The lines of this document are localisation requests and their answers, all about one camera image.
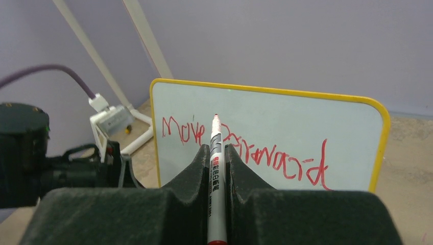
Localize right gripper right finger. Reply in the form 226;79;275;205
225;145;402;244

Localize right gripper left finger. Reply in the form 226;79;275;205
20;144;210;244

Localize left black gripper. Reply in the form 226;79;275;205
100;140;144;188

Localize red whiteboard marker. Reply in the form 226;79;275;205
207;114;228;244

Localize yellow framed whiteboard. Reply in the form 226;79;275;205
150;79;391;192

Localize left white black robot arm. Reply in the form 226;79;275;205
1;103;141;209

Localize yellow handled pliers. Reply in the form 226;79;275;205
125;125;132;134

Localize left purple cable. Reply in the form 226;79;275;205
0;64;97;101

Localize white PVC pipe frame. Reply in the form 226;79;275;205
54;1;173;125

